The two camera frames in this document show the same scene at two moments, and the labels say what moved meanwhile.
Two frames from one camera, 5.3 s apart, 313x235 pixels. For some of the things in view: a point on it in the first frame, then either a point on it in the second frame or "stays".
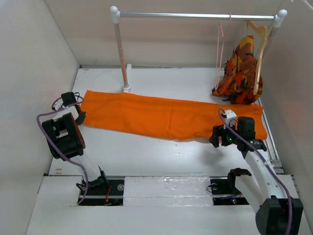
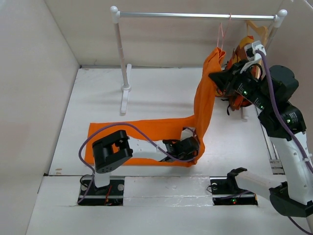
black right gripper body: [229, 136] -> [245, 83]
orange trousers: [169, 118] -> [166, 129]
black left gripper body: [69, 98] -> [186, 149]
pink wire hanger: [220, 48] stays
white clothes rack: [115, 15] stays
